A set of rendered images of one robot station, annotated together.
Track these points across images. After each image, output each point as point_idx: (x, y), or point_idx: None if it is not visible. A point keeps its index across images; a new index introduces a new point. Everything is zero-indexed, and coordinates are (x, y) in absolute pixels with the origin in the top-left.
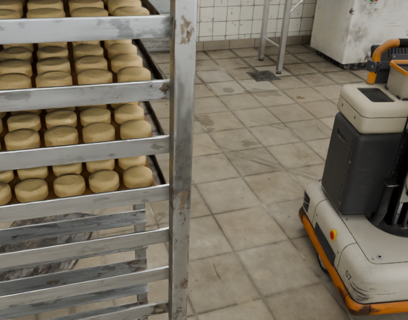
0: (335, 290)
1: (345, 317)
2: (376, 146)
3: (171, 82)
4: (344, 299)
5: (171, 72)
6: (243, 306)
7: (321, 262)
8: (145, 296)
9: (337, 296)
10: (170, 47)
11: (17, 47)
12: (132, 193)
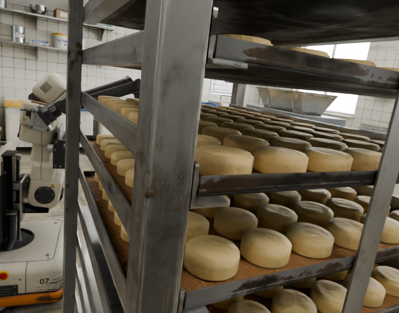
0: (23, 310)
1: (53, 310)
2: None
3: (240, 104)
4: (50, 297)
5: (239, 100)
6: None
7: None
8: None
9: (30, 310)
10: (239, 88)
11: (209, 111)
12: None
